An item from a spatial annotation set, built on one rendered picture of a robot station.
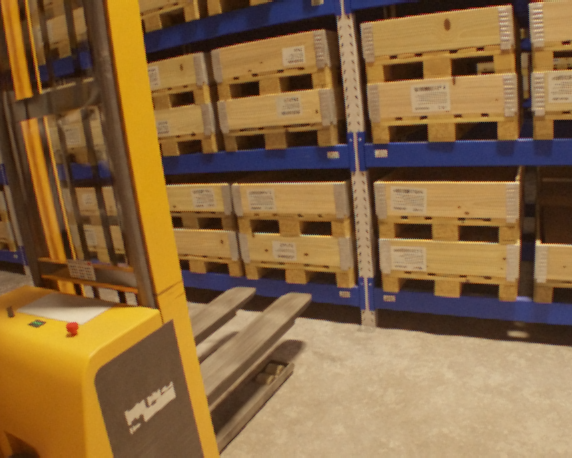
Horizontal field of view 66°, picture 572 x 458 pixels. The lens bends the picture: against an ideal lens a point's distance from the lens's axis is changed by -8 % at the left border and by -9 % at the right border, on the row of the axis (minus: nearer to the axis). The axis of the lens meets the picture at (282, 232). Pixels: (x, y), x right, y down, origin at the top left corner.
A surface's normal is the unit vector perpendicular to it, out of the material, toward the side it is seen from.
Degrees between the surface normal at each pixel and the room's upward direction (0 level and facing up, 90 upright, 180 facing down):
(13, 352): 68
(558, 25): 90
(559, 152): 90
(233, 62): 90
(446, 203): 90
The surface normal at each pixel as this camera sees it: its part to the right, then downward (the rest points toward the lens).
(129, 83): 0.88, 0.04
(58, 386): -0.48, 0.01
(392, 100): -0.48, 0.29
